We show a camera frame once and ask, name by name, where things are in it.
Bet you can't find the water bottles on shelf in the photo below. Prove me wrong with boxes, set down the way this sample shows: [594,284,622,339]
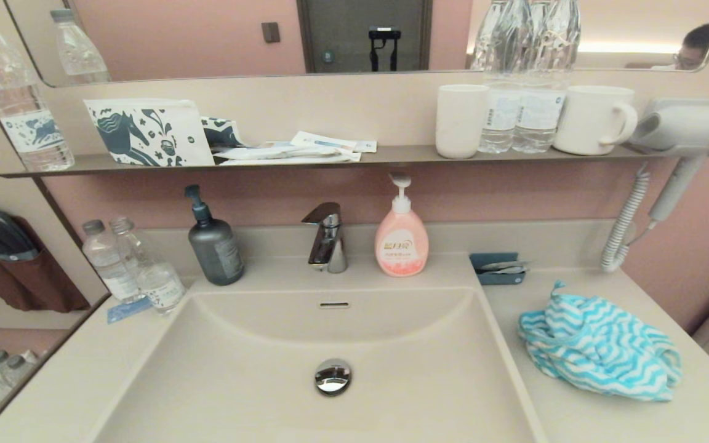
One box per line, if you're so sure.
[513,0,582,154]

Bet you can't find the wall mirror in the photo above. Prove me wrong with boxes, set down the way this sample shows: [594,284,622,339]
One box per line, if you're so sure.
[1,0,709,88]

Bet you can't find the grey coiled dryer cord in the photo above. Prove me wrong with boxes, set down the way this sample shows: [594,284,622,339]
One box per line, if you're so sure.
[600,161,660,273]

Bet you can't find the grey hair dryer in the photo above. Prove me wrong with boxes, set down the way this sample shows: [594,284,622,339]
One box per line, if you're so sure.
[625,102,709,223]

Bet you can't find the dark grey pump bottle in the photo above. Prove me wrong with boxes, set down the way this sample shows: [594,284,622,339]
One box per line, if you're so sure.
[184,185,246,286]

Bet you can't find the small blue card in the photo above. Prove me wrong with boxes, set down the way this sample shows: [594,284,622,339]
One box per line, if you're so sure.
[106,297,153,324]

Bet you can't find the black slipper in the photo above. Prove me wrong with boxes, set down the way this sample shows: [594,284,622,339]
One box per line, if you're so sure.
[0,207,39,261]

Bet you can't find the water bottle horse print label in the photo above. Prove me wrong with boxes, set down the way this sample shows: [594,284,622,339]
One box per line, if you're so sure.
[0,7,76,172]

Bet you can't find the clear water bottles on counter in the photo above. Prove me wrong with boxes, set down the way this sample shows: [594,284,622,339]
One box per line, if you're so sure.
[110,216,186,315]

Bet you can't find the water bottle plain white label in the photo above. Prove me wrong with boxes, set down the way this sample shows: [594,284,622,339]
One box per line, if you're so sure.
[82,220,145,305]
[476,0,524,154]

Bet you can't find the brown fabric pocket holder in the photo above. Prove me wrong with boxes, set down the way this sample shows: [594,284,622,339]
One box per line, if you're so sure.
[0,215,90,313]

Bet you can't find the beige sink basin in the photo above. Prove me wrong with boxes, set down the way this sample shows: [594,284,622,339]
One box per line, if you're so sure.
[87,286,546,443]

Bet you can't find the small blue tray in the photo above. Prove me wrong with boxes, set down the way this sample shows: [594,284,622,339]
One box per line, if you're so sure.
[469,252,526,286]

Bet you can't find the pink soap pump bottle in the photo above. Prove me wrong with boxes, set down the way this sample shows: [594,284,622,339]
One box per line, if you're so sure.
[374,173,430,277]

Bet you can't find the white cup without handle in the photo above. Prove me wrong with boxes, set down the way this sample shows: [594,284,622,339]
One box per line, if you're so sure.
[435,84,490,159]

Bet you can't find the white mug with handle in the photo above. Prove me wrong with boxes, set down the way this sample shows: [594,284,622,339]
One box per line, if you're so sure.
[553,85,639,156]

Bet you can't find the white horse print pouch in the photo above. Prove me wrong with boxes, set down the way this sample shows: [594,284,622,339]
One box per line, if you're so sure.
[83,98,215,167]

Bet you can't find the small horse print packet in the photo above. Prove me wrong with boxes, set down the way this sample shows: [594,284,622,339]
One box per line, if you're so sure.
[201,116,246,150]

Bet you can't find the white blue sachet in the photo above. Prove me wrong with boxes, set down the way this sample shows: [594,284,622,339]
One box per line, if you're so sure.
[290,130,378,154]

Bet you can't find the long white sachet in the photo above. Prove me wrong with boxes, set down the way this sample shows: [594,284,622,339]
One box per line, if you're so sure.
[214,142,363,166]

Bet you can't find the silvery packet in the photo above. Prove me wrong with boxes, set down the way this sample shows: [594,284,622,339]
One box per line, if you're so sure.
[478,260,531,275]

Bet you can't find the chrome sink faucet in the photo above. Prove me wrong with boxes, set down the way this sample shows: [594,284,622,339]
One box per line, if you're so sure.
[301,202,349,274]

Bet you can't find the teal white striped cloth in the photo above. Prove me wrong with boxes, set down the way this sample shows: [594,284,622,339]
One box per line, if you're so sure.
[518,280,683,403]

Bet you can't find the grey metal wall shelf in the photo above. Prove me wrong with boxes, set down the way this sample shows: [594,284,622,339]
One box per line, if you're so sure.
[0,145,681,179]

